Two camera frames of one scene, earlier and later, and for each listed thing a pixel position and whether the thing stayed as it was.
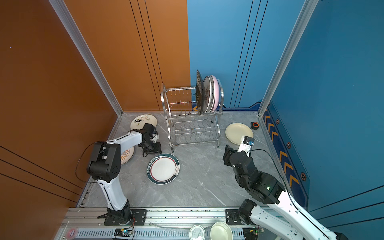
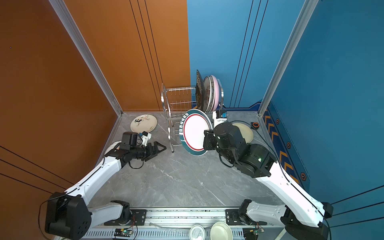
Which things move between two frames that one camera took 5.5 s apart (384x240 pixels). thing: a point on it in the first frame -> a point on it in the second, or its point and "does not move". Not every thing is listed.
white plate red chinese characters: [207, 94] does not move
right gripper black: [227, 155] -> [208, 137]
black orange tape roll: [254, 125] does not move
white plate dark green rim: [163, 168] -> [193, 124]
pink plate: [217, 87] does not move
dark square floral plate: [200, 93] does not move
